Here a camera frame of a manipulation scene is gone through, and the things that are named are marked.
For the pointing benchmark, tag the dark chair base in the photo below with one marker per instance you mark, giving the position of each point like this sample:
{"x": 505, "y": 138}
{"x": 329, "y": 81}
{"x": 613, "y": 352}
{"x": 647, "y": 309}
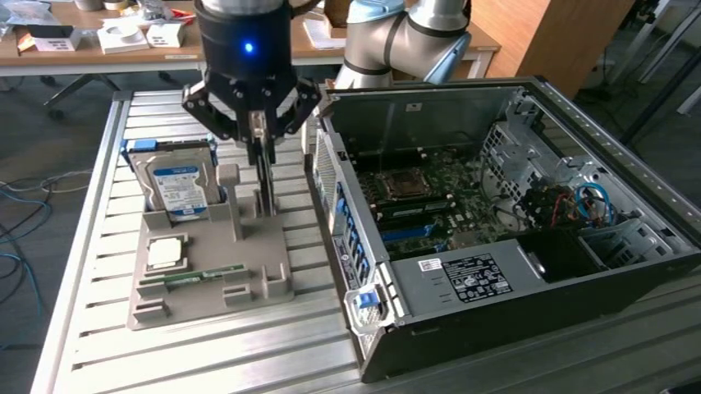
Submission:
{"x": 82, "y": 84}

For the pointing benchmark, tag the metal disk bay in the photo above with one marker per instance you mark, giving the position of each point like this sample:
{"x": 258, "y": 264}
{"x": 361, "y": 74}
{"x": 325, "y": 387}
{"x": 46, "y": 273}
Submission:
{"x": 619, "y": 246}

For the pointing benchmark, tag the grey parts rack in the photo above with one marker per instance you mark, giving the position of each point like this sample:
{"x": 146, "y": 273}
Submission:
{"x": 214, "y": 299}

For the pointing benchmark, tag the wooden cabinet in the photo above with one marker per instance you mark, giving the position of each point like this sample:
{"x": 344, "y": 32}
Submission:
{"x": 548, "y": 41}

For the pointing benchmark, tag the grey power supply unit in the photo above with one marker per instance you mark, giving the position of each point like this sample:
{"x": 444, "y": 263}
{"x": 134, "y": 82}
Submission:
{"x": 428, "y": 287}

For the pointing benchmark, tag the white box with label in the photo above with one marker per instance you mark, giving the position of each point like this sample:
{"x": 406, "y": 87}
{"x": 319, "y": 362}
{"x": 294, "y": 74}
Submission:
{"x": 165, "y": 36}

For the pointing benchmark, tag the wooden desk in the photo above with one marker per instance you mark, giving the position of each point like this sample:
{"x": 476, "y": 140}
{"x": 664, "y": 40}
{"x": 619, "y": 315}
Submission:
{"x": 55, "y": 57}

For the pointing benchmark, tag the silver CPU chip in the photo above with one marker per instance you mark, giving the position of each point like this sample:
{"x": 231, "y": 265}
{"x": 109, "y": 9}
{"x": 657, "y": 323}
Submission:
{"x": 166, "y": 254}

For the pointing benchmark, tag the open black PC case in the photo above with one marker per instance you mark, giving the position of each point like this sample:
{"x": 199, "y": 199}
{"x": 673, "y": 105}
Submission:
{"x": 493, "y": 340}

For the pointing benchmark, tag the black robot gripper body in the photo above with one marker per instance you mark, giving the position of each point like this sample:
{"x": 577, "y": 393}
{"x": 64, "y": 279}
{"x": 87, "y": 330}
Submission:
{"x": 243, "y": 45}

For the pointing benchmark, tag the white box with round hole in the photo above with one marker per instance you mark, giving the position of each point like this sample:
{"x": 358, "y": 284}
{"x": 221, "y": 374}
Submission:
{"x": 123, "y": 39}

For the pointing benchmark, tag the blue case release latch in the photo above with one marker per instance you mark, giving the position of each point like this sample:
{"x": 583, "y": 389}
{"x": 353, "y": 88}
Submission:
{"x": 368, "y": 299}

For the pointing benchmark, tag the grey box with label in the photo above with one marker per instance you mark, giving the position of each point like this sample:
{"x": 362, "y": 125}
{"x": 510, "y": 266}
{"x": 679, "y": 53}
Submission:
{"x": 55, "y": 43}

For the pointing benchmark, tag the blue expansion slot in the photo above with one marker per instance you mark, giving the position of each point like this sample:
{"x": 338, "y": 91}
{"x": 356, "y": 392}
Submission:
{"x": 408, "y": 235}

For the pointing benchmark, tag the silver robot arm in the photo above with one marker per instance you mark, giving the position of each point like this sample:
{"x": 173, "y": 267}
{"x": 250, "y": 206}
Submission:
{"x": 378, "y": 45}

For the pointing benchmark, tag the green RAM stick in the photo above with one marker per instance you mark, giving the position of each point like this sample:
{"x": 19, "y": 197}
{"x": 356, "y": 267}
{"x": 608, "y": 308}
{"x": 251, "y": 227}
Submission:
{"x": 416, "y": 207}
{"x": 191, "y": 276}

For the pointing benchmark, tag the NVIDIA graphics card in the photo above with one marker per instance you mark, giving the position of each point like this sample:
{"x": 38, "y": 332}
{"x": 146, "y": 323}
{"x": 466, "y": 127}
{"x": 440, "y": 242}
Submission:
{"x": 266, "y": 184}

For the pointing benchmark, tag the white paper stack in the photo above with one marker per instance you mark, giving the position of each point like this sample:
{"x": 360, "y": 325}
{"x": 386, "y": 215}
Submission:
{"x": 323, "y": 35}

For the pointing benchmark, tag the silver chipset heat sink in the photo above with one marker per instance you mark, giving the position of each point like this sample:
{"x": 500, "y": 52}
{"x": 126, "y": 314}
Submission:
{"x": 469, "y": 241}

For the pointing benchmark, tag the metal CPU socket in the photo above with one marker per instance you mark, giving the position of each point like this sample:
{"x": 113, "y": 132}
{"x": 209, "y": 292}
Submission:
{"x": 408, "y": 184}

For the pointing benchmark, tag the hard disk with blue caddy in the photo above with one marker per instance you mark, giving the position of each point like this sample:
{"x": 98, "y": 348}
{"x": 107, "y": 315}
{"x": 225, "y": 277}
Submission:
{"x": 175, "y": 184}

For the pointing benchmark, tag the green motherboard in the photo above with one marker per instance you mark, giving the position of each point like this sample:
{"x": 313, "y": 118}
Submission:
{"x": 465, "y": 197}

